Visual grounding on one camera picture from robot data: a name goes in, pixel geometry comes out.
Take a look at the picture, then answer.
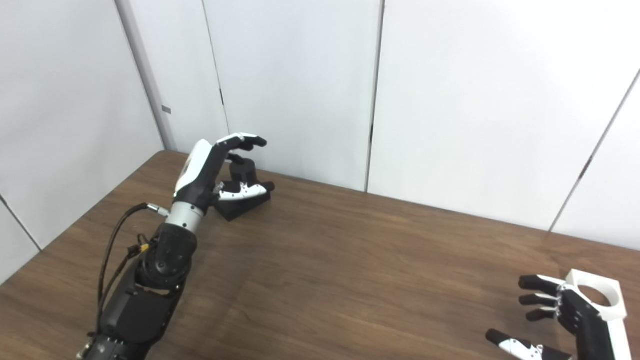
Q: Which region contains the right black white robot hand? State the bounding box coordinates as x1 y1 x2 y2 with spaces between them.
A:
486 274 633 360

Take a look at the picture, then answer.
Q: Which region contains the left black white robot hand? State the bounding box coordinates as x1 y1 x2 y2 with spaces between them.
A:
173 132 276 213

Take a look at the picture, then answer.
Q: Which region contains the white square piece with hole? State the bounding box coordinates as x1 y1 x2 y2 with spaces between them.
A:
564 269 628 322

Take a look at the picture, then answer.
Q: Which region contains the black peg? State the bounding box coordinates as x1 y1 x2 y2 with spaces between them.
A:
215 159 272 222

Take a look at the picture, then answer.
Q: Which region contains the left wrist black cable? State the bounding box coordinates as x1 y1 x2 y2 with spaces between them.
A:
96 202 171 321

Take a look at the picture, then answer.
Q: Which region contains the left arm thin wire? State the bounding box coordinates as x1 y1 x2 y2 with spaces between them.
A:
102 239 152 306

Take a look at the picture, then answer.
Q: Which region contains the grey partition post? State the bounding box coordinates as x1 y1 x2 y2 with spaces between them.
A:
115 0 178 152

